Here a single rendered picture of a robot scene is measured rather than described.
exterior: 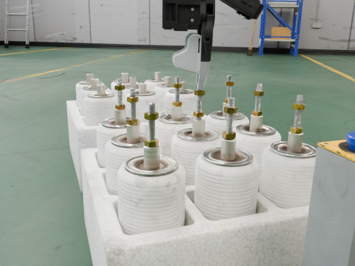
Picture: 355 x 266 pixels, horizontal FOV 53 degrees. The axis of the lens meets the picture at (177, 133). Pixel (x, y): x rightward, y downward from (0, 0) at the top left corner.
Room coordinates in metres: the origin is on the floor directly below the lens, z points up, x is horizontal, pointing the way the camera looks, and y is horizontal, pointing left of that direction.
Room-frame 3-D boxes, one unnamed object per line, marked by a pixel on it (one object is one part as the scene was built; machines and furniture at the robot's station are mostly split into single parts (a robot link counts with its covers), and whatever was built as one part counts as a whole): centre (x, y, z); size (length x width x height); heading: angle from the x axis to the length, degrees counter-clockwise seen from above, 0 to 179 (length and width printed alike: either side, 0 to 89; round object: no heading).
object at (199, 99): (0.62, -0.04, 0.31); 0.01 x 0.01 x 0.08
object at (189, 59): (0.60, -0.02, 0.38); 0.06 x 0.03 x 0.09; 93
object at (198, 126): (0.62, -0.04, 0.26); 0.02 x 0.02 x 0.03
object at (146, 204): (0.47, 0.04, 0.16); 0.10 x 0.10 x 0.18
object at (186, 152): (0.62, -0.04, 0.16); 0.10 x 0.10 x 0.18
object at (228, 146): (0.51, -0.08, 0.26); 0.02 x 0.02 x 0.03
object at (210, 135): (0.62, -0.04, 0.25); 0.08 x 0.08 x 0.01
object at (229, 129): (0.51, -0.08, 0.30); 0.01 x 0.01 x 0.08
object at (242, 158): (0.51, -0.08, 0.25); 0.08 x 0.08 x 0.01
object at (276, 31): (6.37, -1.73, 0.36); 0.31 x 0.25 x 0.20; 80
